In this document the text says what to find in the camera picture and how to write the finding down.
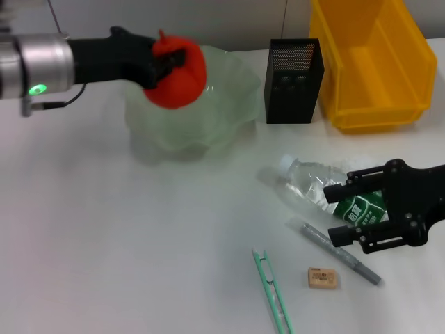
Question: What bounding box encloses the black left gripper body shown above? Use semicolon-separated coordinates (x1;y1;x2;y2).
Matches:
67;26;157;90

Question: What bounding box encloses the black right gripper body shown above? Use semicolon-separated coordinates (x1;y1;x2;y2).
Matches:
382;159;445;247

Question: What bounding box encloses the red-orange fruit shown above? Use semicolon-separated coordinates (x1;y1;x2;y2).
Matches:
144;29;209;111

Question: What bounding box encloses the clear green-label water bottle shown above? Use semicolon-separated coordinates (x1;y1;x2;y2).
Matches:
277;154;390;227

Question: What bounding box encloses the grey marker pen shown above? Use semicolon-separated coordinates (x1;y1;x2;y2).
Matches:
300;224;382;286

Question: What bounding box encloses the small beige eraser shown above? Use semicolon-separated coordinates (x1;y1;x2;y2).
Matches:
307;267;337;289

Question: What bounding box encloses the green glass fruit bowl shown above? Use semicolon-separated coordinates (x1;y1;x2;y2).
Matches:
123;45;262;163

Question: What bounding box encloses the black mesh pen holder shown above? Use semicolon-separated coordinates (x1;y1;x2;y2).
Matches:
264;38;325;125

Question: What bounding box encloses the yellow plastic bin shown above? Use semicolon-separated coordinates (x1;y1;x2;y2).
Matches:
309;0;438;135

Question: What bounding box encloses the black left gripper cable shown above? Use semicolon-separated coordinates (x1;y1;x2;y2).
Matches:
21;85;87;118

